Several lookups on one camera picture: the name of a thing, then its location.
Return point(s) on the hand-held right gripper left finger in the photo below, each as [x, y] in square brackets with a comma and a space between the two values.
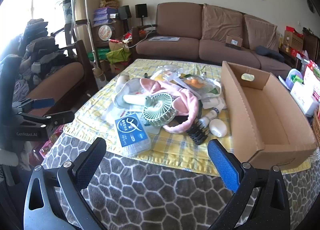
[91, 162]

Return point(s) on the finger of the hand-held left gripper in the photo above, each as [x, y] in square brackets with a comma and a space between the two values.
[61, 118]
[43, 102]

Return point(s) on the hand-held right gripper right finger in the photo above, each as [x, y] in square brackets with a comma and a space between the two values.
[222, 165]

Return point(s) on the white egg-shaped case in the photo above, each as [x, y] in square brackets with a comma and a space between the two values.
[218, 128]

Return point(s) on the black comb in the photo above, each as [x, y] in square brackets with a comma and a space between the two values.
[197, 133]

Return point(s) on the clear floss pick box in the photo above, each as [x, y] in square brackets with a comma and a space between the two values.
[132, 132]

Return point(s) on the pink cat-ear headband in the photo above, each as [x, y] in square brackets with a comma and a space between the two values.
[183, 100]

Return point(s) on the green handheld fan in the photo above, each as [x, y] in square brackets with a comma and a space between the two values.
[157, 110]

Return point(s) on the wooden armchair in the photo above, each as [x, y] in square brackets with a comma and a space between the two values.
[60, 80]

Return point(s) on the small white bottle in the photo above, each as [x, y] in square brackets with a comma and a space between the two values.
[209, 117]

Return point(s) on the yellow plaid cloth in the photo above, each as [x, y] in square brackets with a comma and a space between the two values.
[172, 150]

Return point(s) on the pile of clothes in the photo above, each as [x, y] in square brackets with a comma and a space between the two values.
[40, 45]

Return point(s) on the green packet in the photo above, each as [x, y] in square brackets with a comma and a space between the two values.
[213, 91]

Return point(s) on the yellow-green bag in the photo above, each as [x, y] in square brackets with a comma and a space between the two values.
[117, 56]

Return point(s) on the orange item in clear bag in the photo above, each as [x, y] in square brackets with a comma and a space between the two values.
[194, 83]

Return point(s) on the round tin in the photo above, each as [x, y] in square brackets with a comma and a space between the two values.
[104, 32]

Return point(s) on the potted plant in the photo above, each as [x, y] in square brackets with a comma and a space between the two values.
[67, 10]

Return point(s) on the wicker basket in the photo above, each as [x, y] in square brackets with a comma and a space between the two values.
[317, 127]

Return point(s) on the metal pole stand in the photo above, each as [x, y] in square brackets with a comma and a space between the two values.
[87, 7]

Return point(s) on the white tissue pack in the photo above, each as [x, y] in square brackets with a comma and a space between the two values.
[303, 97]

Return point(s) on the stack of purple packets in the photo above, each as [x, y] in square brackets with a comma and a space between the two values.
[105, 16]

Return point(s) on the purple plastic container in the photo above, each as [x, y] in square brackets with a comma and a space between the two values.
[293, 77]

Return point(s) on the dark grey pillow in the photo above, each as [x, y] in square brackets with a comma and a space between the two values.
[270, 53]

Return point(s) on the black speaker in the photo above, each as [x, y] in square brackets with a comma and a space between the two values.
[141, 10]
[125, 12]

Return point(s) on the small cardboard box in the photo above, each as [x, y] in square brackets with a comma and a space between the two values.
[233, 42]

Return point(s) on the brown sofa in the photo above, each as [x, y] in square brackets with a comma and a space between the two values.
[175, 47]

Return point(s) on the white and blue paper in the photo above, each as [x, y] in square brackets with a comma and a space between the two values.
[163, 38]

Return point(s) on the brown sofa cushion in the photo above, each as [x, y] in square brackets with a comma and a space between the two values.
[221, 22]
[261, 32]

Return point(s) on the red-labelled cardboard box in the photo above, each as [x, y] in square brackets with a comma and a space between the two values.
[292, 38]

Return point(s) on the round wall clock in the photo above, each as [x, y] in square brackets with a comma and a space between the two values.
[310, 5]

